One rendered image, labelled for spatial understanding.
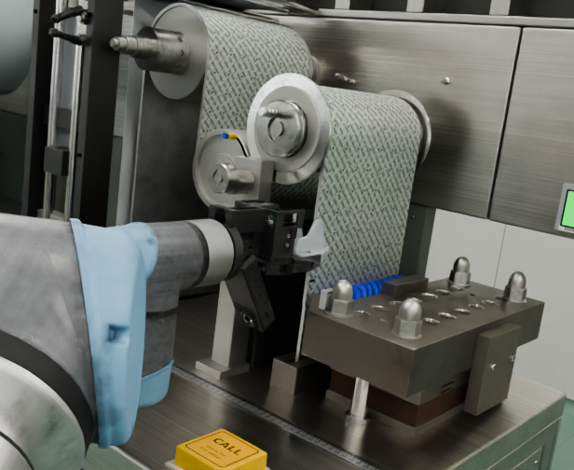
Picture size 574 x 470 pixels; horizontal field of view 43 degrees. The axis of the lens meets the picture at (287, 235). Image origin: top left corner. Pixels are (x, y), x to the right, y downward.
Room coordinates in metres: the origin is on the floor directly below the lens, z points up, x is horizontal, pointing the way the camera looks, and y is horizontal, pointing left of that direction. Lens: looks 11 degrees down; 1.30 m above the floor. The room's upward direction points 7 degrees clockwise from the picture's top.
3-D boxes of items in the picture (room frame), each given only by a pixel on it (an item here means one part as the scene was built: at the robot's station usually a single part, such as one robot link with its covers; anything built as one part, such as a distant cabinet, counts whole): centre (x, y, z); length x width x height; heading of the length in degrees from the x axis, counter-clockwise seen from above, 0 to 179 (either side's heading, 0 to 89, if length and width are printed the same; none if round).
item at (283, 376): (1.05, -0.11, 0.92); 0.28 x 0.04 x 0.04; 141
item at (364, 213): (1.05, -0.11, 1.11); 0.23 x 0.01 x 0.18; 141
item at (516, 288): (1.10, -0.36, 1.05); 0.04 x 0.04 x 0.04
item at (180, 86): (1.26, 0.13, 1.34); 0.25 x 0.14 x 0.14; 141
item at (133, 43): (1.09, 0.26, 1.34); 0.06 x 0.03 x 0.03; 141
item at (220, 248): (0.81, 0.10, 1.11); 0.08 x 0.05 x 0.08; 51
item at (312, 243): (0.94, -0.04, 1.11); 0.09 x 0.03 x 0.06; 140
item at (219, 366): (0.99, 0.07, 1.05); 0.06 x 0.05 x 0.31; 141
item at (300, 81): (0.99, 0.02, 1.25); 0.15 x 0.01 x 0.15; 51
